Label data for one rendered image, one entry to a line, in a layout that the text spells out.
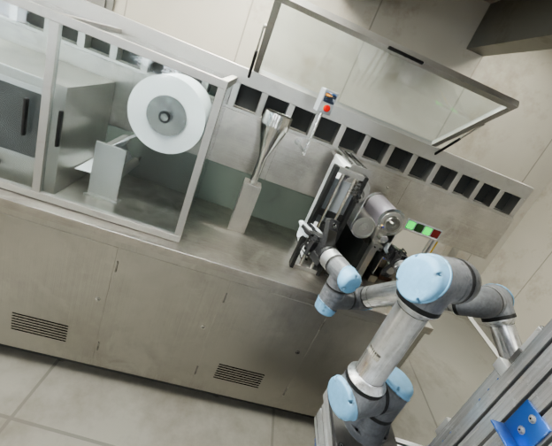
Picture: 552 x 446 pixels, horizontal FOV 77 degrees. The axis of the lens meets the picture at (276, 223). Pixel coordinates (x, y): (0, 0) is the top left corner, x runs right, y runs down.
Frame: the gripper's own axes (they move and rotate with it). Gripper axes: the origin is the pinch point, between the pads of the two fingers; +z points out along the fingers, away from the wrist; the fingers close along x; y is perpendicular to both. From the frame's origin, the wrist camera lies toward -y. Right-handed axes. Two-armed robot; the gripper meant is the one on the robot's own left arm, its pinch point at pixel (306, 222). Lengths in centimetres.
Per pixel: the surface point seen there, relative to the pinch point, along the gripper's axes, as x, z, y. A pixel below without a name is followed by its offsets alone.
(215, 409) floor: 20, 8, 122
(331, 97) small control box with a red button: 5, 36, -46
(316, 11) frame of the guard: -20, 34, -68
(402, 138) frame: 66, 46, -49
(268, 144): -5.6, 47.1, -14.2
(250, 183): -3.4, 48.9, 7.2
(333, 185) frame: 18.9, 20.3, -13.8
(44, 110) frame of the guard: -92, 50, 9
